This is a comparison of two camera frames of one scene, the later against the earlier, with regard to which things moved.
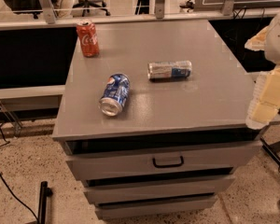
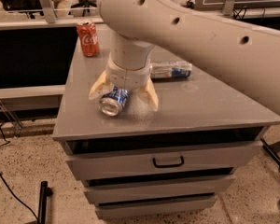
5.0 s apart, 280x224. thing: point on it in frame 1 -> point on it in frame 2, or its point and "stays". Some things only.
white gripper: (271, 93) -> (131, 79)
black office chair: (85, 4) stays
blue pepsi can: (115, 94) stays
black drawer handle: (169, 165) stays
